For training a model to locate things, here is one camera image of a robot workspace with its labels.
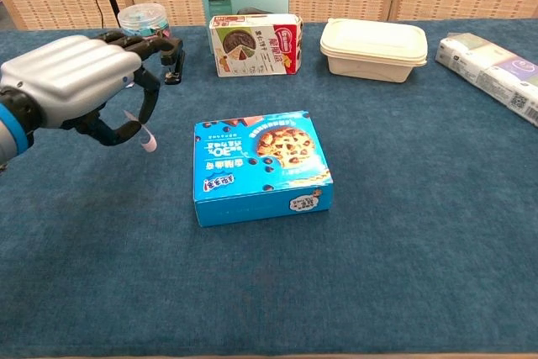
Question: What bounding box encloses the blue felt table cloth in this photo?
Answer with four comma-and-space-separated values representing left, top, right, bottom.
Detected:
0, 18, 538, 358

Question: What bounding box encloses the black stapler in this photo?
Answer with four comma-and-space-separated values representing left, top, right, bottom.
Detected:
161, 45, 187, 86

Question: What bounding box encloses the white red cake mix box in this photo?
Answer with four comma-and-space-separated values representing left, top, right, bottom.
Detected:
208, 13, 304, 78

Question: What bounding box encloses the blue cookie box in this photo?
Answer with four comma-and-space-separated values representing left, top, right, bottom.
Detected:
193, 109, 335, 229

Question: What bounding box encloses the clear jar of binder clips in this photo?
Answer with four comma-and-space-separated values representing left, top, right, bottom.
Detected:
117, 3, 172, 39

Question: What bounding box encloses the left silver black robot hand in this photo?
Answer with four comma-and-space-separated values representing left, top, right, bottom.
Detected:
0, 30, 184, 148

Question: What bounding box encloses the beige lidded food container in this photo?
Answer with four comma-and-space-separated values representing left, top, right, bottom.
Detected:
319, 17, 429, 83

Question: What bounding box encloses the multicolour tissue pack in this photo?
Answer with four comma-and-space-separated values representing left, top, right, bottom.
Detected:
434, 32, 538, 128

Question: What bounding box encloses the pink paper slip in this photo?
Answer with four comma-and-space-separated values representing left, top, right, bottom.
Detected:
124, 109, 158, 153

